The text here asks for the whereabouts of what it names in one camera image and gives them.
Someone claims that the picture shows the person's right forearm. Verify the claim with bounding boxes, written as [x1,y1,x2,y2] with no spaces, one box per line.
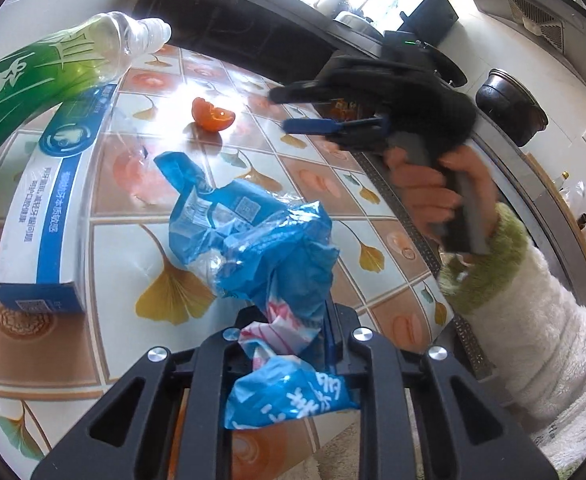
[435,202,586,480]

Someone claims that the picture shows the blue plastic bag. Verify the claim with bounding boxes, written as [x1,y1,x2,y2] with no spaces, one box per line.
[154,151,361,431]

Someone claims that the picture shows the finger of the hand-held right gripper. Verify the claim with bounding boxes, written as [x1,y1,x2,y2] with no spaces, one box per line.
[282,116,391,137]
[268,80,340,105]

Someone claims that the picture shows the range hood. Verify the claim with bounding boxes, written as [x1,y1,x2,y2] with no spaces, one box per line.
[453,0,586,96]

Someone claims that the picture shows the black kitchen appliance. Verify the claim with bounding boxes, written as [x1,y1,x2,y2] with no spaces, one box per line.
[403,0,458,26]

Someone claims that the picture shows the black cooking pot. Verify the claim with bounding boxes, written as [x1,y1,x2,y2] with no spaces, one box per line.
[475,69,550,147]

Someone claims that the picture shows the white blue toothpaste box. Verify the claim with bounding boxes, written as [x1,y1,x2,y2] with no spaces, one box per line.
[0,85,118,315]

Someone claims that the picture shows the metal pot with lid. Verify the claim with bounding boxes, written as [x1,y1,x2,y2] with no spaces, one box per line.
[334,10,374,28]

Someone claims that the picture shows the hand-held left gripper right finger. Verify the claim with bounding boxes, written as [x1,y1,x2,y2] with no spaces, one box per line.
[323,302,558,480]

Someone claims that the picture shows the person's right hand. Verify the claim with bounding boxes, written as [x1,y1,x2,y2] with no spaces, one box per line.
[384,142,500,237]

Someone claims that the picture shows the orange fruit peel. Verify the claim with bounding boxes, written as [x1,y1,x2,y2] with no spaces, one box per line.
[192,97,237,132]

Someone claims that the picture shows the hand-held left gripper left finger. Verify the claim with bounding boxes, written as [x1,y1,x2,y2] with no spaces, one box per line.
[32,310,270,480]

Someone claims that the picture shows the green label plastic bottle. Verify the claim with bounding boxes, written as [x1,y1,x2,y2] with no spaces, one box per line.
[0,11,172,176]

